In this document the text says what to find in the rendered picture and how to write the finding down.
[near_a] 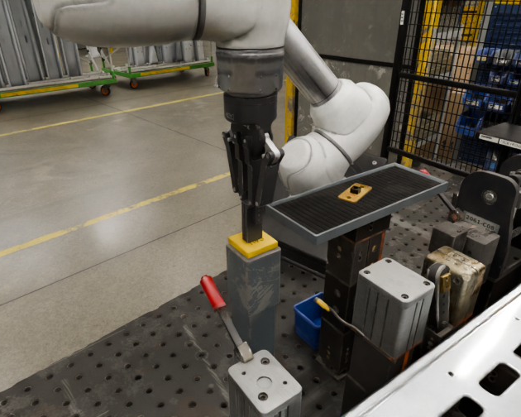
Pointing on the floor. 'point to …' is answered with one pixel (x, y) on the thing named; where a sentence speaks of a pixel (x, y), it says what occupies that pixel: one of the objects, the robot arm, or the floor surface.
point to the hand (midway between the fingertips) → (252, 220)
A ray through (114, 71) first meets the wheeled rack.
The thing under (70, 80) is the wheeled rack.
